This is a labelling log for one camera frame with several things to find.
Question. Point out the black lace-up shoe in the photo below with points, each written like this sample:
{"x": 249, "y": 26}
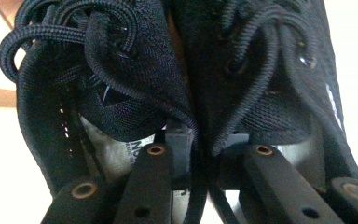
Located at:
{"x": 155, "y": 62}

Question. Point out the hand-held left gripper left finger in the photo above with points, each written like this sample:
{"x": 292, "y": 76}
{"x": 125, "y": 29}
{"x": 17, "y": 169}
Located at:
{"x": 149, "y": 193}

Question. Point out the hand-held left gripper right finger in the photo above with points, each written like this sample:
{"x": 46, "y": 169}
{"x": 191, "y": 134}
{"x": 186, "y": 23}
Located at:
{"x": 273, "y": 186}

